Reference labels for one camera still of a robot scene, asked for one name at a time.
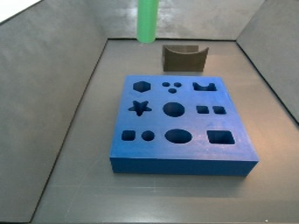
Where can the green oval cylinder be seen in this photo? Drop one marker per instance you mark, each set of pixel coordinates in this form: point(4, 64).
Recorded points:
point(146, 21)

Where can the black curved fixture cradle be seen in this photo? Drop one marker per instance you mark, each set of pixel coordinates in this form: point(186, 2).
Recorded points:
point(183, 58)

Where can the blue foam shape-hole block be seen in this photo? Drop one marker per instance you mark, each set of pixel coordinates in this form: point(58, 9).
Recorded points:
point(178, 127)

